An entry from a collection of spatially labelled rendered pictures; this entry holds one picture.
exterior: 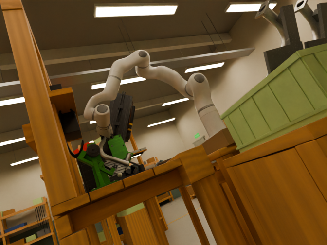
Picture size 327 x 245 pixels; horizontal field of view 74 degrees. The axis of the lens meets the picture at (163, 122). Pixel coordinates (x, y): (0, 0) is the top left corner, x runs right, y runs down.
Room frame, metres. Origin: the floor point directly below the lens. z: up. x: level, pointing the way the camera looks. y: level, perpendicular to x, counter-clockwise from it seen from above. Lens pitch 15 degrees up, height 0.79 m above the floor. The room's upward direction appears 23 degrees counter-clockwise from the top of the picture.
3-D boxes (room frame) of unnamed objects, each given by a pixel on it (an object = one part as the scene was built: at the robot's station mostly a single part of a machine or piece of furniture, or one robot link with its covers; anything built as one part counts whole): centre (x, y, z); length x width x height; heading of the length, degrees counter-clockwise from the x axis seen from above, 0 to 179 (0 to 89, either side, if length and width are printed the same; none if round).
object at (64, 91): (1.52, 0.72, 1.52); 0.90 x 0.25 x 0.04; 23
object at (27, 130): (1.48, 0.82, 1.23); 1.30 x 0.05 x 0.09; 23
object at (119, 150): (1.58, 0.40, 1.17); 0.13 x 0.12 x 0.20; 23
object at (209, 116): (1.37, -0.29, 1.03); 0.19 x 0.19 x 0.18
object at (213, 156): (1.37, -0.29, 0.83); 0.32 x 0.32 x 0.04; 23
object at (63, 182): (1.51, 0.76, 1.36); 1.49 x 0.09 x 0.97; 23
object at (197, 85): (1.34, -0.30, 1.24); 0.19 x 0.12 x 0.24; 13
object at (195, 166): (1.74, 0.22, 0.82); 1.50 x 0.14 x 0.15; 23
